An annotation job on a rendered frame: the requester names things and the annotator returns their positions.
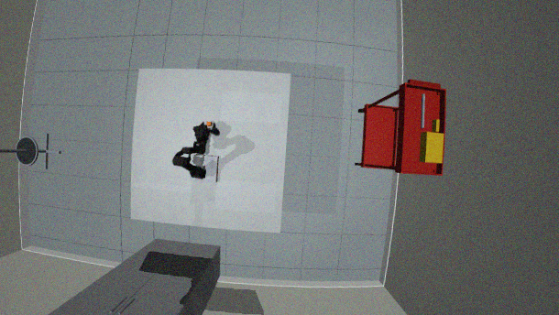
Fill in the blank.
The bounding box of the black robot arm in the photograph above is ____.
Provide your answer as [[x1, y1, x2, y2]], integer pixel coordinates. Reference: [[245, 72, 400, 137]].
[[172, 125, 210, 179]]

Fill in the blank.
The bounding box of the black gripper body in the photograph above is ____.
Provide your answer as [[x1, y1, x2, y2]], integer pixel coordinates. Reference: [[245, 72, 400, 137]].
[[192, 126, 219, 139]]

